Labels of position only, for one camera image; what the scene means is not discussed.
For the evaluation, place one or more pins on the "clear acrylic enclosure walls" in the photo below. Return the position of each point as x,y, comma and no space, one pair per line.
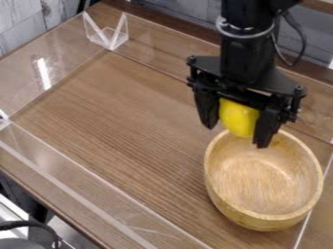
102,140

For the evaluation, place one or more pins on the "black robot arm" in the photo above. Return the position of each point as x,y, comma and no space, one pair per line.
247,13

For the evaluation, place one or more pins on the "yellow lemon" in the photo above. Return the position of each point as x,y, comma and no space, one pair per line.
239,118

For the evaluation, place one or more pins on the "light wooden bowl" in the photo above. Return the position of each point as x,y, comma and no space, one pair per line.
263,188

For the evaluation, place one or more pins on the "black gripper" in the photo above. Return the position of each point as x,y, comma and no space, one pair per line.
243,75

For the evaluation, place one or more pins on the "clear acrylic corner bracket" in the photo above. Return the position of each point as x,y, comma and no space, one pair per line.
108,37

